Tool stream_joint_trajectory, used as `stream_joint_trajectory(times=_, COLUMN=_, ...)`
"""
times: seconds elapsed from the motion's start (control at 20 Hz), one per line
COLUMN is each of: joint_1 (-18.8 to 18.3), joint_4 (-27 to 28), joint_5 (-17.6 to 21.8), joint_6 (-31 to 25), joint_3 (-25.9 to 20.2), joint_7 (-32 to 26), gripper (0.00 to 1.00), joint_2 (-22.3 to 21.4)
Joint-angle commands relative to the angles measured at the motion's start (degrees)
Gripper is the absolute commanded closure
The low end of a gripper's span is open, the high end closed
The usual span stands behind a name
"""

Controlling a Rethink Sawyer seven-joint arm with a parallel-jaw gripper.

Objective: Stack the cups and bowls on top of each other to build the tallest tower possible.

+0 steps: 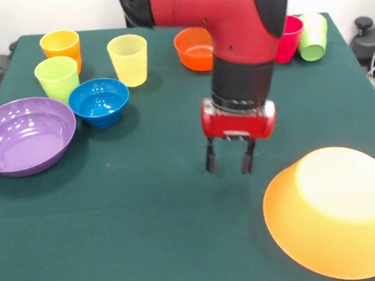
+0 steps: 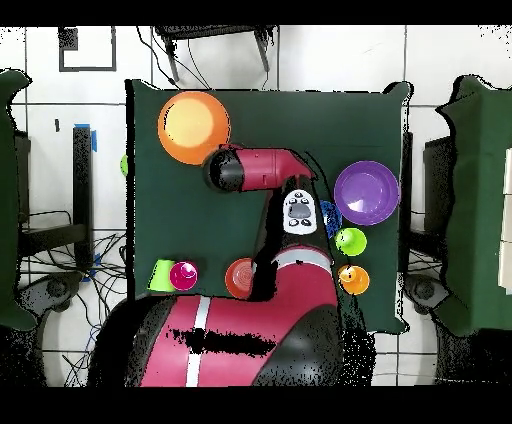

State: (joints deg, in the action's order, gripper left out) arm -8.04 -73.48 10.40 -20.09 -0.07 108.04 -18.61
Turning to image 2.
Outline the red cup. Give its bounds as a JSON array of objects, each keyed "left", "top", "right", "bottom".
[{"left": 168, "top": 260, "right": 199, "bottom": 292}]

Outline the large orange bowl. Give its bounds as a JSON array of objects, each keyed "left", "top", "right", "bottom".
[{"left": 156, "top": 90, "right": 232, "bottom": 166}]

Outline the purple bowl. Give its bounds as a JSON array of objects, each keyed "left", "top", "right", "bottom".
[{"left": 332, "top": 160, "right": 401, "bottom": 228}]

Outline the dark green tablecloth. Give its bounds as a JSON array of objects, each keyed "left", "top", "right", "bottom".
[{"left": 125, "top": 78, "right": 411, "bottom": 334}]

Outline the small orange-red bowl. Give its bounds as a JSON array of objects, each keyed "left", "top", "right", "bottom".
[{"left": 224, "top": 257, "right": 256, "bottom": 300}]

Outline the blue bowl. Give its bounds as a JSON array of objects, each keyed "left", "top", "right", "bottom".
[{"left": 319, "top": 199, "right": 344, "bottom": 240}]

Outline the light green cup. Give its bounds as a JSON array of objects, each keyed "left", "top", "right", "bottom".
[{"left": 334, "top": 227, "right": 368, "bottom": 258}]

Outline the orange cup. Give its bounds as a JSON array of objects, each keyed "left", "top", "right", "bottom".
[{"left": 337, "top": 264, "right": 371, "bottom": 296}]

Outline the blue tape strip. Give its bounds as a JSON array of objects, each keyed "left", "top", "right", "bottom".
[{"left": 74, "top": 122, "right": 98, "bottom": 153}]

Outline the black chair with legs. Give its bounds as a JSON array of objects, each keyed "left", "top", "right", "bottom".
[{"left": 153, "top": 24, "right": 279, "bottom": 83}]

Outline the green cloth side table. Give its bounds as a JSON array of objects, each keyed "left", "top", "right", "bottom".
[
  {"left": 0, "top": 68, "right": 38, "bottom": 331},
  {"left": 435, "top": 75, "right": 512, "bottom": 337}
]

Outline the black metal frame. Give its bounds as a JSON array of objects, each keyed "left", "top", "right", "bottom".
[
  {"left": 400, "top": 131, "right": 414, "bottom": 274},
  {"left": 17, "top": 126, "right": 94, "bottom": 271}
]

